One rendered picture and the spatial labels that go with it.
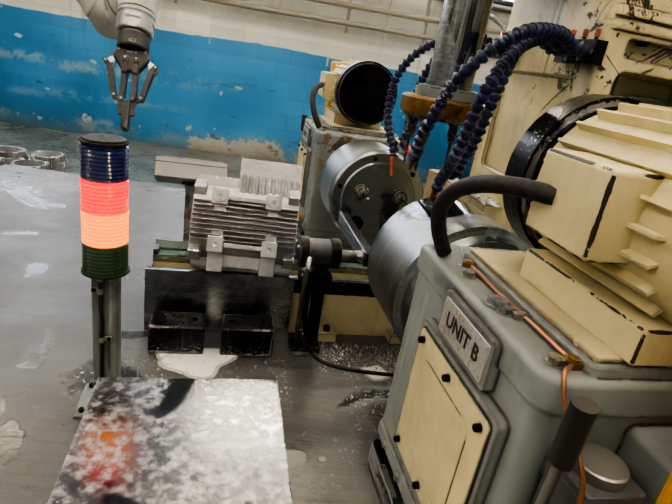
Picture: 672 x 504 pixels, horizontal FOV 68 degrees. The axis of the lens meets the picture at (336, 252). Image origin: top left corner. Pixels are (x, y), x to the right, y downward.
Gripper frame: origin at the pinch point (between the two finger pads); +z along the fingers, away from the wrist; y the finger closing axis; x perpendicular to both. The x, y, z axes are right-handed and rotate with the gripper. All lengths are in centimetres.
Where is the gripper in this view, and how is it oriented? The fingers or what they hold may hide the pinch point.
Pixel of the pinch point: (126, 115)
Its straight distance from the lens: 135.7
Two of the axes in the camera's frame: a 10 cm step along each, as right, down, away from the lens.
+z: -0.6, 9.9, -1.0
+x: -2.4, 0.8, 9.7
